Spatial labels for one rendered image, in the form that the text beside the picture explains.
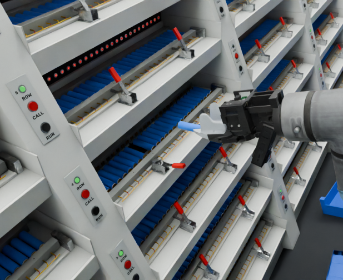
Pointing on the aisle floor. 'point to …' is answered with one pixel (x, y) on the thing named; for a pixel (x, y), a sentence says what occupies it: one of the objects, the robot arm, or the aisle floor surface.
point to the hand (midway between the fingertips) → (202, 130)
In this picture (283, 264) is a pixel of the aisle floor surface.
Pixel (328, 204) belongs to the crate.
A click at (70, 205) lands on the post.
